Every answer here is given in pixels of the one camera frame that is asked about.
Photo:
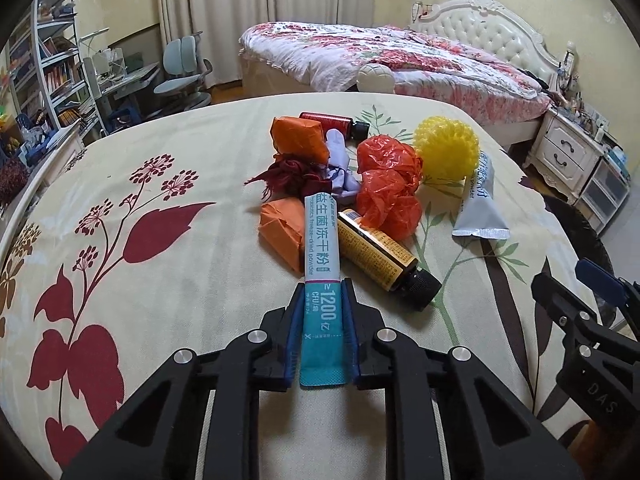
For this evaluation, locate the teal powder sachet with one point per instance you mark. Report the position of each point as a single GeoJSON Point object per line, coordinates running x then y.
{"type": "Point", "coordinates": [322, 260]}

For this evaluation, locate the white bookshelf with books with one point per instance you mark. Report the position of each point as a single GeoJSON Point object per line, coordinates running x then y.
{"type": "Point", "coordinates": [55, 75]}

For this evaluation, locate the white nightstand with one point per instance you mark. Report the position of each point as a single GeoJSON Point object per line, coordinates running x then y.
{"type": "Point", "coordinates": [560, 150]}

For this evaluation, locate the yellow spiky ball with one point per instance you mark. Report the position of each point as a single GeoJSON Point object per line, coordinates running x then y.
{"type": "Point", "coordinates": [445, 147]}

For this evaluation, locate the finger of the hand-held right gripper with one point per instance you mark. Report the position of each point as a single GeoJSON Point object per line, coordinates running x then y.
{"type": "Point", "coordinates": [600, 277]}
{"type": "Point", "coordinates": [552, 300]}

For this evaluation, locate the white tufted bed frame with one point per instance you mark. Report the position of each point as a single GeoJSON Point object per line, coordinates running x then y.
{"type": "Point", "coordinates": [490, 25]}

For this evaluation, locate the light purple cloth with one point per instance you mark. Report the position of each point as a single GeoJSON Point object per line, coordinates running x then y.
{"type": "Point", "coordinates": [337, 152]}

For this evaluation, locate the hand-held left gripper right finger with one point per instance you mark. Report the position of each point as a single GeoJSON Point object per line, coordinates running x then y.
{"type": "Point", "coordinates": [353, 355]}

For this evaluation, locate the black bagged trash bin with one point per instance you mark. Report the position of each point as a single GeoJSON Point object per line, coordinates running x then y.
{"type": "Point", "coordinates": [580, 230]}

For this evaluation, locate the grey-blue desk chair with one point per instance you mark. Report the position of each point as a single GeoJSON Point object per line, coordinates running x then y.
{"type": "Point", "coordinates": [180, 55]}

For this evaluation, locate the amber bottle with black cap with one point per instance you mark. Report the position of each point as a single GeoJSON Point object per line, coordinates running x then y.
{"type": "Point", "coordinates": [375, 250]}

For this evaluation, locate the cream curtain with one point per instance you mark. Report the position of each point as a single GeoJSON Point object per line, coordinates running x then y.
{"type": "Point", "coordinates": [250, 0]}

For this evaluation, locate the red bottle with black cap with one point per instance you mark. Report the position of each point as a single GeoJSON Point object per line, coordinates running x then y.
{"type": "Point", "coordinates": [325, 121]}

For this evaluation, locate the cream leaf-print cloth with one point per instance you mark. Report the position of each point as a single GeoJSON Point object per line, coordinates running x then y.
{"type": "Point", "coordinates": [175, 285]}

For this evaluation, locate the orange wrapper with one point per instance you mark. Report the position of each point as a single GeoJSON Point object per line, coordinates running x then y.
{"type": "Point", "coordinates": [297, 135]}

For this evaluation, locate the orange-red plastic bag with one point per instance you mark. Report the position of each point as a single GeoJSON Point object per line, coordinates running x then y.
{"type": "Point", "coordinates": [387, 195]}

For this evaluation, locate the smooth orange paper wad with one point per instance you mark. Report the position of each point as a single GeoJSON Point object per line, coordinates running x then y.
{"type": "Point", "coordinates": [280, 230]}

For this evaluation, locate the dark red cloth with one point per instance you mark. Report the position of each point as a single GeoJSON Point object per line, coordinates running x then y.
{"type": "Point", "coordinates": [295, 172]}

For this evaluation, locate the clutter of small bottles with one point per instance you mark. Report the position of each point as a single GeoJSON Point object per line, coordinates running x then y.
{"type": "Point", "coordinates": [580, 95]}

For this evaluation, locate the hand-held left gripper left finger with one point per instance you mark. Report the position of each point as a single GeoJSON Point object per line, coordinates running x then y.
{"type": "Point", "coordinates": [292, 360]}

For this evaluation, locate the grey white powder sachet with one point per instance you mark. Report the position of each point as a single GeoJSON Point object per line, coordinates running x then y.
{"type": "Point", "coordinates": [477, 210]}

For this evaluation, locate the grey study desk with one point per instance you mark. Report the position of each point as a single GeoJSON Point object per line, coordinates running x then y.
{"type": "Point", "coordinates": [132, 77]}

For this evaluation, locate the plastic drawer unit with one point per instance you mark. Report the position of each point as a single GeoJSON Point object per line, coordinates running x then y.
{"type": "Point", "coordinates": [607, 190]}

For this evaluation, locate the floral bedspread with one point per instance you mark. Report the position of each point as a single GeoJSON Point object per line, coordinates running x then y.
{"type": "Point", "coordinates": [425, 60]}

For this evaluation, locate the white desk lamp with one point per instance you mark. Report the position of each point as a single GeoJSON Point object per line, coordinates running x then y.
{"type": "Point", "coordinates": [95, 37]}

